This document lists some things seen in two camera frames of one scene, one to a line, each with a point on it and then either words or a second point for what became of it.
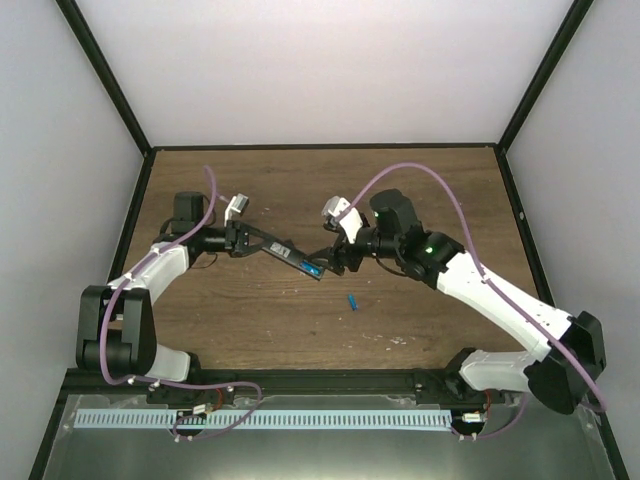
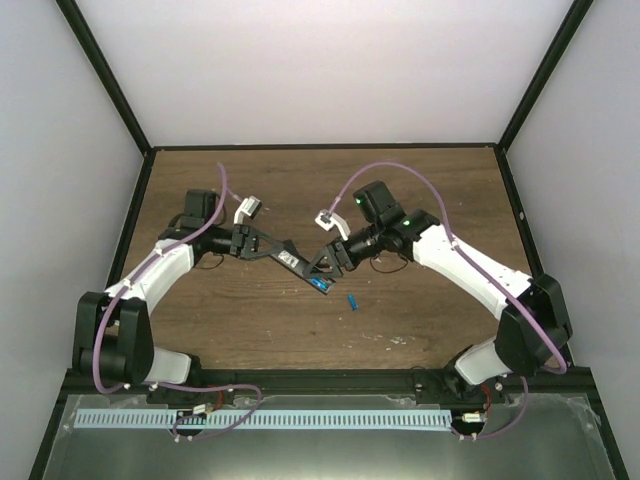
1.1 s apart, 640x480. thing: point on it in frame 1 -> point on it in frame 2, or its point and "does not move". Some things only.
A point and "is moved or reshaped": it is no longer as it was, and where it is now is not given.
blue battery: (311, 267) is moved or reshaped
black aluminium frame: (329, 380) does not move
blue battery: (353, 302) does not move
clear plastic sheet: (490, 439) does not move
